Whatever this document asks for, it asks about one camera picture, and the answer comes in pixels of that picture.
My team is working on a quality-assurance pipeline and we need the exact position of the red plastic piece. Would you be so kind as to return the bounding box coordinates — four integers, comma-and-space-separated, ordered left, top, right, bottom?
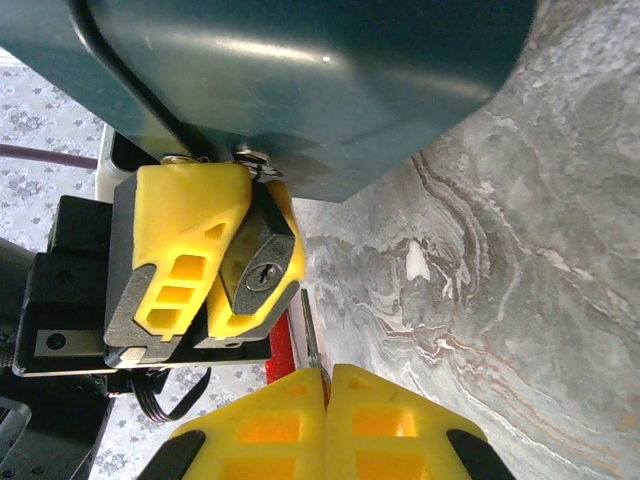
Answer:
263, 310, 302, 387

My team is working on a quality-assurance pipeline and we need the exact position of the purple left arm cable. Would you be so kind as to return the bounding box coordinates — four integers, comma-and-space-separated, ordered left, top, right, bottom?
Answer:
0, 142, 99, 172

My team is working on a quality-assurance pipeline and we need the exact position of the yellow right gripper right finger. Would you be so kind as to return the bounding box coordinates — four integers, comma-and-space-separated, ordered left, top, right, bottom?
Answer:
325, 363, 517, 480

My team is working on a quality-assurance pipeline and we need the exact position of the teal metal box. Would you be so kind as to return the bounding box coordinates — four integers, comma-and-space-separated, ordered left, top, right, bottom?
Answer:
0, 0, 539, 204

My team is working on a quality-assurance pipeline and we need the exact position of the dark grey padlock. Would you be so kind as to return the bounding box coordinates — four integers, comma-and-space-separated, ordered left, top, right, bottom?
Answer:
222, 147, 297, 317

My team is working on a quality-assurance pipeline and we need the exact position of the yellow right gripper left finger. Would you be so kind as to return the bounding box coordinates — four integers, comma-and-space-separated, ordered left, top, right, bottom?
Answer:
142, 368, 329, 480

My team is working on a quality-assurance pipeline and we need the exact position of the black flat gripper cable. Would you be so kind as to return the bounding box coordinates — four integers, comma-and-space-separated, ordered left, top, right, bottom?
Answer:
130, 363, 212, 427

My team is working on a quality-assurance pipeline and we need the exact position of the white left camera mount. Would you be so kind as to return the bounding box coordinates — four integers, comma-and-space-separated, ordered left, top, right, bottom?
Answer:
94, 123, 169, 204

